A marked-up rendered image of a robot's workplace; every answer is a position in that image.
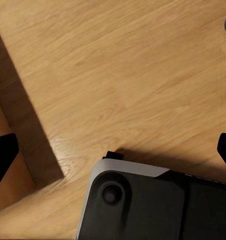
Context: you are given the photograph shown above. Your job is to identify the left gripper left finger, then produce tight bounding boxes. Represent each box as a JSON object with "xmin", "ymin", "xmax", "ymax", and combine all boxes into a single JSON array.
[{"xmin": 0, "ymin": 133, "xmax": 19, "ymax": 182}]

